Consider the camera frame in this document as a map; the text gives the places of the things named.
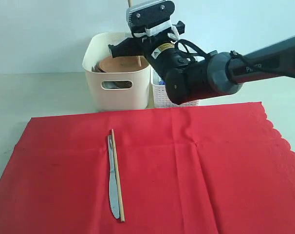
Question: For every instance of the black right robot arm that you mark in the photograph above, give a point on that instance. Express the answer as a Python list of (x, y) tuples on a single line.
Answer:
[(191, 74)]

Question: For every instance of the white perforated plastic basket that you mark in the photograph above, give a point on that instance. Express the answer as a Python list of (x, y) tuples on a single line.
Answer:
[(160, 97)]

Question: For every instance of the cream plastic storage bin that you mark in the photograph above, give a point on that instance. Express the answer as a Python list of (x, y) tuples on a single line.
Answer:
[(135, 97)]

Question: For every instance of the wooden chopstick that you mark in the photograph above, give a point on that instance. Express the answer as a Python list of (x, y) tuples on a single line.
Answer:
[(138, 58), (117, 175)]

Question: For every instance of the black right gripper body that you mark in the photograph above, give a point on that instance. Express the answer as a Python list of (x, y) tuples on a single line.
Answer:
[(165, 52)]

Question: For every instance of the brown round plate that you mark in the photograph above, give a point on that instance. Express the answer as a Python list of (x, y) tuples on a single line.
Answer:
[(120, 65)]

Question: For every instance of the metal table knife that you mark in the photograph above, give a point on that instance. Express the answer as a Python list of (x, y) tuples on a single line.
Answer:
[(113, 192)]

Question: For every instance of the red table cloth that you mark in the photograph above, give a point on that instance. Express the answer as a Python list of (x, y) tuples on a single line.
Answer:
[(220, 169)]

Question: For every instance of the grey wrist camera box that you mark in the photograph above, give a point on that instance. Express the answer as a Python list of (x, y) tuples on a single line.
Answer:
[(151, 18)]

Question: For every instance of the blue white milk carton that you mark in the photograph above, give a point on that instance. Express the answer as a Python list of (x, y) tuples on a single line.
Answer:
[(161, 81)]

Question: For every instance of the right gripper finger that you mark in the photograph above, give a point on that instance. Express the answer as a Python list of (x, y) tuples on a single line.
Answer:
[(126, 48)]

